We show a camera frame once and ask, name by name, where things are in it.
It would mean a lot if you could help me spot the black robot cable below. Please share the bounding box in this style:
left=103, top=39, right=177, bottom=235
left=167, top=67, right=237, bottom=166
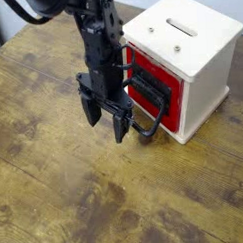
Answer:
left=2, top=0, right=53, bottom=27

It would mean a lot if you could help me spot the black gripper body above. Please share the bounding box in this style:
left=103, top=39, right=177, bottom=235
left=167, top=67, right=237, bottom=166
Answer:
left=76, top=25, right=133, bottom=122

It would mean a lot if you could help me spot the red drawer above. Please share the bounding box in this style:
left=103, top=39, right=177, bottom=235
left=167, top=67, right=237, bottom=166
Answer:
left=126, top=44, right=184, bottom=133

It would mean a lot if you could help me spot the white wooden cabinet box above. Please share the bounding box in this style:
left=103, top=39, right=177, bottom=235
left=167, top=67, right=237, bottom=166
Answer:
left=123, top=0, right=243, bottom=144

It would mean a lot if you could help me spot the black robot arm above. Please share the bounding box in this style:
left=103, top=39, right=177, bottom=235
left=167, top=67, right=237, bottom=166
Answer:
left=4, top=0, right=133, bottom=143

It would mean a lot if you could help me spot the black drawer handle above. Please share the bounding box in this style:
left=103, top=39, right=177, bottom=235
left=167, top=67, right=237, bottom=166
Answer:
left=120, top=62, right=174, bottom=139

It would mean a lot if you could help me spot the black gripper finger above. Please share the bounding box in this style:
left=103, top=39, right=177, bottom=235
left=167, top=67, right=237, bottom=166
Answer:
left=81, top=93, right=101, bottom=127
left=113, top=114, right=130, bottom=144

